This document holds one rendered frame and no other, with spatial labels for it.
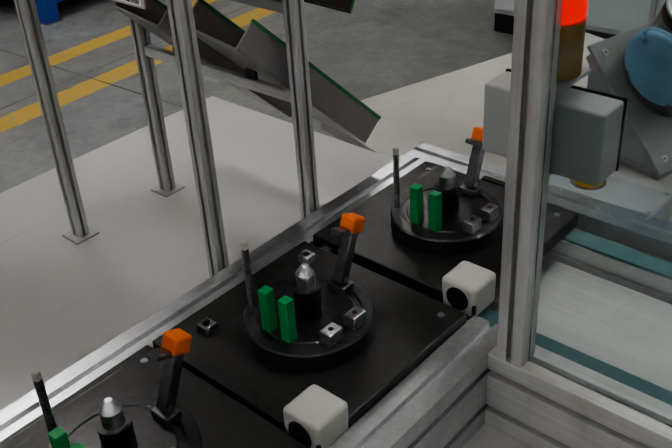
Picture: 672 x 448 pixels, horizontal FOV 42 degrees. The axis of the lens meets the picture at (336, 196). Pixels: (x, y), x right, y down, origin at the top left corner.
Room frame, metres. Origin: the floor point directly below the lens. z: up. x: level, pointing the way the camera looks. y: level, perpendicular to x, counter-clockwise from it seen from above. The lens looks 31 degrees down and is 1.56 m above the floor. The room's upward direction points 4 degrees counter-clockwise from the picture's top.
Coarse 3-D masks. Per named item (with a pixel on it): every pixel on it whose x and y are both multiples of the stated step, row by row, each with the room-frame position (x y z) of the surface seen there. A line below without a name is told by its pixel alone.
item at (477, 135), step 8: (480, 128) 0.97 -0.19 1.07; (472, 136) 0.97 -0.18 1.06; (480, 136) 0.96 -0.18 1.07; (472, 144) 0.95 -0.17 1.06; (480, 144) 0.96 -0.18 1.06; (472, 152) 0.97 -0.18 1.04; (480, 152) 0.96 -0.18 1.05; (472, 160) 0.96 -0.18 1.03; (480, 160) 0.96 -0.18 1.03; (472, 168) 0.96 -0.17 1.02; (480, 168) 0.96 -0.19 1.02; (472, 176) 0.95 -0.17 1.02; (464, 184) 0.96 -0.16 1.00; (472, 184) 0.95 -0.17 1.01
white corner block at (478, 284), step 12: (468, 264) 0.80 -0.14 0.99; (444, 276) 0.78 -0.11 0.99; (456, 276) 0.78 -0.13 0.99; (468, 276) 0.77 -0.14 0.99; (480, 276) 0.77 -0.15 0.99; (492, 276) 0.77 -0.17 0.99; (444, 288) 0.77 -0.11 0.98; (456, 288) 0.76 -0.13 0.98; (468, 288) 0.76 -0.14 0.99; (480, 288) 0.76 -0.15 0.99; (492, 288) 0.77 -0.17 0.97; (444, 300) 0.77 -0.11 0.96; (456, 300) 0.76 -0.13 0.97; (468, 300) 0.75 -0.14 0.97; (480, 300) 0.76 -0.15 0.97; (492, 300) 0.77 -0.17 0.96; (468, 312) 0.75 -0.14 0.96
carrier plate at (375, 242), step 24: (432, 168) 1.06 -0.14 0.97; (384, 192) 1.00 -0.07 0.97; (504, 192) 0.98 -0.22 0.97; (384, 216) 0.94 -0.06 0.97; (336, 240) 0.89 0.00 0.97; (360, 240) 0.89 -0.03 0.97; (384, 240) 0.89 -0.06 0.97; (360, 264) 0.86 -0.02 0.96; (384, 264) 0.84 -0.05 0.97; (408, 264) 0.83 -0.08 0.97; (432, 264) 0.83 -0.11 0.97; (456, 264) 0.83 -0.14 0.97; (480, 264) 0.82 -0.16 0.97; (432, 288) 0.79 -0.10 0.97; (480, 312) 0.76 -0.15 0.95
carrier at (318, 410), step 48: (240, 288) 0.81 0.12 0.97; (288, 288) 0.78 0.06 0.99; (336, 288) 0.76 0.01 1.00; (384, 288) 0.79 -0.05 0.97; (192, 336) 0.73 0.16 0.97; (240, 336) 0.72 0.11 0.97; (288, 336) 0.68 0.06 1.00; (336, 336) 0.68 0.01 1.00; (384, 336) 0.71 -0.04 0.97; (432, 336) 0.70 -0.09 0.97; (240, 384) 0.65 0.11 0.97; (288, 384) 0.64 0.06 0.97; (336, 384) 0.64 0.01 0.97; (384, 384) 0.63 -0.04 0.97; (288, 432) 0.59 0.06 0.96; (336, 432) 0.58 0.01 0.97
